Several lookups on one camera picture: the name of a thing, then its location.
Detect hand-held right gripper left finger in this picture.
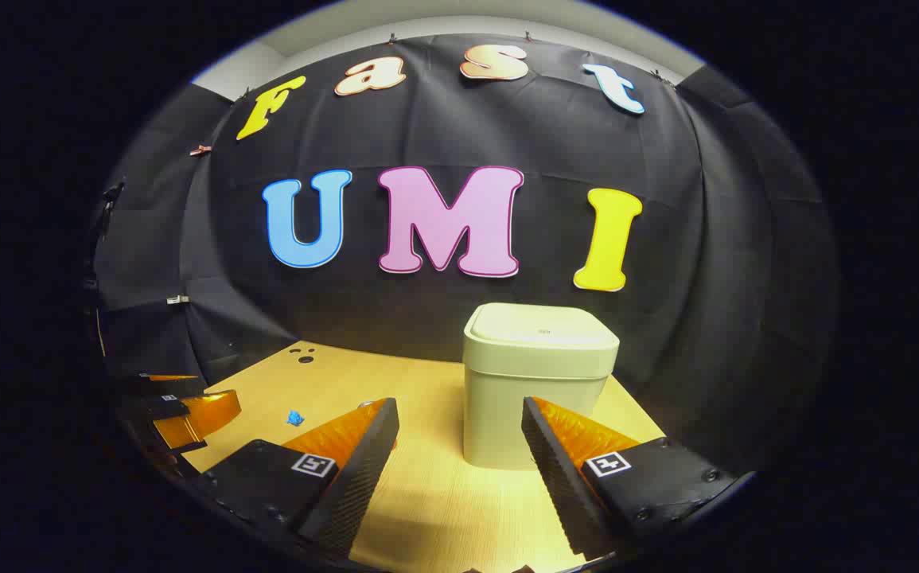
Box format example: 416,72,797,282
201,397,401,559

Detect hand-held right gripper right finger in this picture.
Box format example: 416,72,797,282
520,396,756,560

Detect pale green desktop garbage bin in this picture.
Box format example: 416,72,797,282
462,302,621,470

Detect wooden desktop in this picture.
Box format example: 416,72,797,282
181,341,667,573

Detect black backdrop cloth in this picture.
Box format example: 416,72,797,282
93,32,838,478

